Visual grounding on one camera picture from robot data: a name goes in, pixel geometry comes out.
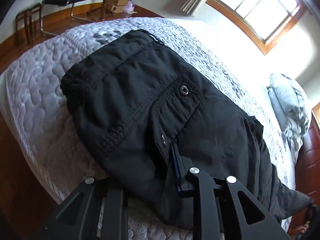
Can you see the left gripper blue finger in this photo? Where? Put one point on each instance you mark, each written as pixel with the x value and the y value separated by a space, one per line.
pixel 180 166

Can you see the black padded pants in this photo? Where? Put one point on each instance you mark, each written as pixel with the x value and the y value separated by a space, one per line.
pixel 131 99

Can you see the operator right hand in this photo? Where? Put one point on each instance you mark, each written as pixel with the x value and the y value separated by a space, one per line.
pixel 303 228

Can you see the dark wood headboard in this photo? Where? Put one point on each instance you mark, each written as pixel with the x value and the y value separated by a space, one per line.
pixel 307 166

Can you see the folded grey blue duvet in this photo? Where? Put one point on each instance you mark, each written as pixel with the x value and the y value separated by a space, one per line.
pixel 292 109

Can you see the grey quilted mattress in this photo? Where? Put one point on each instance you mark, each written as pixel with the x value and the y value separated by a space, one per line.
pixel 47 132

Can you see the purple plastic bag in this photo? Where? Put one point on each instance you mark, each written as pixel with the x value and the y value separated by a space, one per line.
pixel 129 8

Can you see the cardboard boxes stack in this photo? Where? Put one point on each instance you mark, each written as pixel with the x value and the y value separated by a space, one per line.
pixel 114 6

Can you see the small wooden stool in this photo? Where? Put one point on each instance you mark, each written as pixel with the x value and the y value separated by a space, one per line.
pixel 26 16

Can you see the wooden window frame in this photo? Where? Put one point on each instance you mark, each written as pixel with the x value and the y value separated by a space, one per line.
pixel 263 21

